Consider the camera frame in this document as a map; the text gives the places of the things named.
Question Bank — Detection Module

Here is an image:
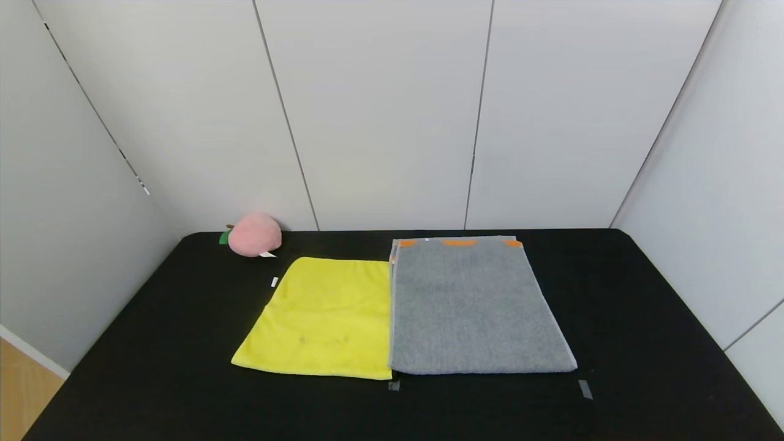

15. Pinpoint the white baseboard strip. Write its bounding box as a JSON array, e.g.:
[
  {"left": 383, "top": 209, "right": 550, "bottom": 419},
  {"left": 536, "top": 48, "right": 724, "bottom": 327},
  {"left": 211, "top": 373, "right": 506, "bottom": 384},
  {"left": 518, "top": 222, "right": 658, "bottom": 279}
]
[{"left": 0, "top": 325, "right": 70, "bottom": 380}]

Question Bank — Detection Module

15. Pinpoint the grey towel with orange marks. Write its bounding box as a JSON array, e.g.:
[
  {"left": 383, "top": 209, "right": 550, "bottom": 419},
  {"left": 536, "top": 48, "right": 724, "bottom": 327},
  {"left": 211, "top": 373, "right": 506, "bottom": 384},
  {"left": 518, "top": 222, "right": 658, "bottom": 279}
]
[{"left": 388, "top": 236, "right": 578, "bottom": 375}]

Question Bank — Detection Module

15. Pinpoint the yellow microfibre towel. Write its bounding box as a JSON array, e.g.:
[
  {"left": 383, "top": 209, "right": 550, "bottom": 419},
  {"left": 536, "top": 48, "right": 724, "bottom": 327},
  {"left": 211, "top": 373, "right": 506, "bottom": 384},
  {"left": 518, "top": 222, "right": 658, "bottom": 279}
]
[{"left": 231, "top": 257, "right": 393, "bottom": 380}]

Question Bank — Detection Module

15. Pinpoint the pink plush peach toy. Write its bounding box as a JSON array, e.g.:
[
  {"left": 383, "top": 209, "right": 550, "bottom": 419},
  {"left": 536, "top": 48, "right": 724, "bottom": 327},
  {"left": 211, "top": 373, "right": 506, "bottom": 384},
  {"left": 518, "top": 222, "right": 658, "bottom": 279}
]
[{"left": 219, "top": 213, "right": 283, "bottom": 258}]

